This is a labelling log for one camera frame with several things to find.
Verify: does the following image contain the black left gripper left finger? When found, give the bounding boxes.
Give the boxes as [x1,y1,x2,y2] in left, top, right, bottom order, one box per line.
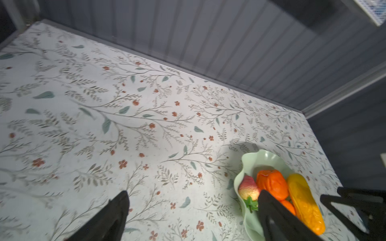
[67,191,130,241]

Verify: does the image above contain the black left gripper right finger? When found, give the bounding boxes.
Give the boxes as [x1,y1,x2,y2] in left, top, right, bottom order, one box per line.
[257,190,322,241]

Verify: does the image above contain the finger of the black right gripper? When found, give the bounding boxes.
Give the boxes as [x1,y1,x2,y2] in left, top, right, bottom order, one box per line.
[319,186,386,241]

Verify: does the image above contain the small orange tangerine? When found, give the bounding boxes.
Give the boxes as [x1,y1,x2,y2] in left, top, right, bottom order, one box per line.
[280,200,296,216]

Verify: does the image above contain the yellow squash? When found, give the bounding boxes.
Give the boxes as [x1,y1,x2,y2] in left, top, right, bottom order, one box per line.
[286,174,326,235]

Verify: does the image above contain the red yellow peach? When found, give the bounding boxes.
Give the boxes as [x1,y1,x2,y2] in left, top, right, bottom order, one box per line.
[238,175,260,213]

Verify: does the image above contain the pale green wavy fruit bowl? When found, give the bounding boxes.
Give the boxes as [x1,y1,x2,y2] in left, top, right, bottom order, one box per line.
[233,149,328,241]

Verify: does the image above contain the white wire mesh basket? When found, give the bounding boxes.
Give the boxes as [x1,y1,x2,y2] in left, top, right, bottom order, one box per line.
[354,0,386,27]

